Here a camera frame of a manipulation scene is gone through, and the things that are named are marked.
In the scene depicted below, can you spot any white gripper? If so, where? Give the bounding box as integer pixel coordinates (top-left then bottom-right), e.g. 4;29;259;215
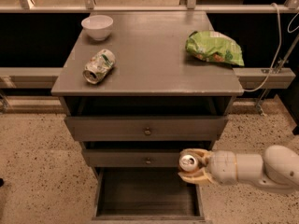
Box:
178;148;237;185

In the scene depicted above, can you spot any orange soda can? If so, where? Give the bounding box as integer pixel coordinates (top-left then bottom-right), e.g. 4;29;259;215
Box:
178;154;198;173

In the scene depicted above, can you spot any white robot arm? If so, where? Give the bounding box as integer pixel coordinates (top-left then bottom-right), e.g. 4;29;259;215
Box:
178;145;299;194

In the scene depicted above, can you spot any brass middle drawer knob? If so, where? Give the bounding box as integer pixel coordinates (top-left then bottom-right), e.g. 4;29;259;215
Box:
145;157;152;165

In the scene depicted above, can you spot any brass drawer knob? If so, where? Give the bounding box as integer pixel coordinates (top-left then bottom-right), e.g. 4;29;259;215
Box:
144;127;152;135
145;157;152;165

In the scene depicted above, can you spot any grey top drawer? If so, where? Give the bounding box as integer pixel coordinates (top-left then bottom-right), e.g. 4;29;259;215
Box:
64;116;227;142

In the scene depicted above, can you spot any brass top drawer knob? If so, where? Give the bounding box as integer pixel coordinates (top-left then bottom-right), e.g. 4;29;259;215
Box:
144;127;152;135

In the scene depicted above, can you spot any grey open bottom drawer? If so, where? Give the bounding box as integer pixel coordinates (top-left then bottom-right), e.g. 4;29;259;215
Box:
90;168;212;224

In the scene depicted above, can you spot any grey wooden drawer cabinet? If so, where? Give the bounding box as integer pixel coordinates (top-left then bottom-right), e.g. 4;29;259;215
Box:
51;11;242;224

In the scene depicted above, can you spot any grey middle drawer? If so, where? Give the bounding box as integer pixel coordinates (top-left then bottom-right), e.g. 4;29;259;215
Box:
82;149;181;168

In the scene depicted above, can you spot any crushed green white can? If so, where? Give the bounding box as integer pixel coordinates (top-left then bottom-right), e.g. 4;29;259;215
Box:
83;49;116;84

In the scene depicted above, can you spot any green chip bag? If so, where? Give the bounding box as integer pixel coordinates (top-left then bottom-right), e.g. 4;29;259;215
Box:
185;31;244;66

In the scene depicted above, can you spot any white ceramic bowl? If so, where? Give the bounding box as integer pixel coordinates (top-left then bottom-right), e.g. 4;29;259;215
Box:
81;15;113;41

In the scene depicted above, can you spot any white cable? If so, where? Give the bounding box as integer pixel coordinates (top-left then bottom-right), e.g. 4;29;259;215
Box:
242;2;299;93

